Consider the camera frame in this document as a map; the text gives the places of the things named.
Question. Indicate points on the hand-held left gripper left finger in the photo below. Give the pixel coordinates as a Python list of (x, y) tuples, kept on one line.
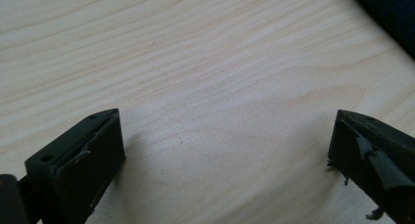
[(81, 165)]

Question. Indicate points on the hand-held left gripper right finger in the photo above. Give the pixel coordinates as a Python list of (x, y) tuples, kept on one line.
[(375, 158)]

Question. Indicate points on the dark cloth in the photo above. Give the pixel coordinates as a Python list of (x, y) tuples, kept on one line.
[(391, 12)]

